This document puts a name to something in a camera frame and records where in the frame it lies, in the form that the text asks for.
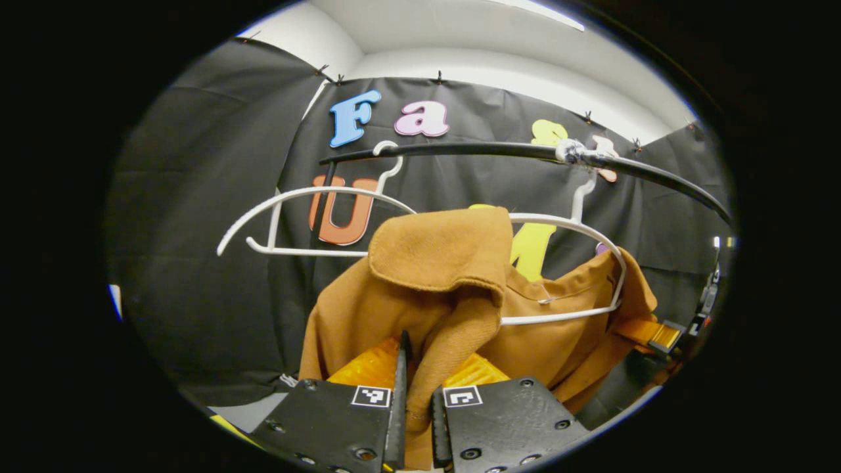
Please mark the black backdrop cloth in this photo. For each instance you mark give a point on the black backdrop cloth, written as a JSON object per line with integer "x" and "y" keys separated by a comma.
{"x": 197, "y": 230}

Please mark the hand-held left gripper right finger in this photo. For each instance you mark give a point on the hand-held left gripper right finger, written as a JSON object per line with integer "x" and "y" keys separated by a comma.
{"x": 506, "y": 427}

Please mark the black clothes rack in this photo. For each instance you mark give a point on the black clothes rack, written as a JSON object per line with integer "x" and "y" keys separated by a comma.
{"x": 460, "y": 148}

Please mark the monitor screen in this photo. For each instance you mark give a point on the monitor screen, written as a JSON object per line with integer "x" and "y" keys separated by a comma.
{"x": 116, "y": 301}

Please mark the row of black cloth clips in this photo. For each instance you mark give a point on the row of black cloth clips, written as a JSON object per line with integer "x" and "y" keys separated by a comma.
{"x": 439, "y": 77}

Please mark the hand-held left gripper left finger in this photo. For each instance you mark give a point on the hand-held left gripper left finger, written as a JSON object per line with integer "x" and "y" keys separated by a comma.
{"x": 341, "y": 427}

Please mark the brown shirt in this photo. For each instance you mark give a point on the brown shirt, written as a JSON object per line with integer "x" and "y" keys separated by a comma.
{"x": 447, "y": 276}

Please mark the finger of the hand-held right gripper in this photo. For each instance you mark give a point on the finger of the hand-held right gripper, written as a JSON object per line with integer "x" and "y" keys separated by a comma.
{"x": 647, "y": 332}

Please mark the white hanger holding shirt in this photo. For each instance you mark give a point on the white hanger holding shirt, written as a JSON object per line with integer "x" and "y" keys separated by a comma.
{"x": 604, "y": 243}

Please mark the empty white hanger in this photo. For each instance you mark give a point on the empty white hanger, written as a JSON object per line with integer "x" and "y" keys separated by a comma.
{"x": 309, "y": 192}

